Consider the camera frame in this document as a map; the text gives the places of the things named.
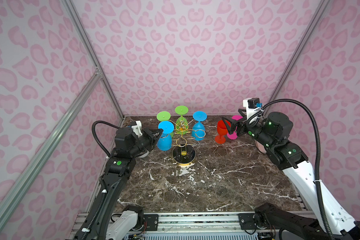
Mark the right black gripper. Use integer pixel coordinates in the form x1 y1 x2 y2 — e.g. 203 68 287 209
222 108 277 149

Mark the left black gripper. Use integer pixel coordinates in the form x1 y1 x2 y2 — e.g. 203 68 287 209
129 127 163 159

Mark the red wine glass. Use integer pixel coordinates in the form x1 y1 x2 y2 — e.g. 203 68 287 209
215 120 228 144

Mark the magenta wine glass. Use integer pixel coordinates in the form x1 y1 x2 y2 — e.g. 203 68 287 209
226 115 243 141

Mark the blue wine glass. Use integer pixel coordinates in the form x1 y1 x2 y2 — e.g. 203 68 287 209
192 111 207 141
157 121 175 151

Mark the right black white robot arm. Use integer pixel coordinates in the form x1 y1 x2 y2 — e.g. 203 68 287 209
218 112 360 240

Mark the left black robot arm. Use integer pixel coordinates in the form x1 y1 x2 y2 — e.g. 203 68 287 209
74 127 163 240

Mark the left green wine glass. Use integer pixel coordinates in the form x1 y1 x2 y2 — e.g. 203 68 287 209
157 111 171 122

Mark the green wine glass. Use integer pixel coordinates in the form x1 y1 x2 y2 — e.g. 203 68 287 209
157 111 171 122
175 106 189 136

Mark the back green wine glass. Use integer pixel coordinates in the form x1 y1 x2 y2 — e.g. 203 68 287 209
175 106 189 136

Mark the clear tape roll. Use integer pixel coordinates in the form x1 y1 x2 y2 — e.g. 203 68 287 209
138 151 150 158

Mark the pink rectangular block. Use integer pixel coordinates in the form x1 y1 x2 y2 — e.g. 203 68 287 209
255 142 266 155

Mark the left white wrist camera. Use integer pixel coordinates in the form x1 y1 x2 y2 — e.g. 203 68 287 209
130 121 143 138

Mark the gold wire glass rack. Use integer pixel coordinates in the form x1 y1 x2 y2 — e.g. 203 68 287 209
172 119 200 167

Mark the left black cable hose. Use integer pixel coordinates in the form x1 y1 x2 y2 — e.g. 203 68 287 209
91 120 122 158

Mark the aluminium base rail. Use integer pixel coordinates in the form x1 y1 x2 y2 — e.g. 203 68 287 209
68 211 319 240

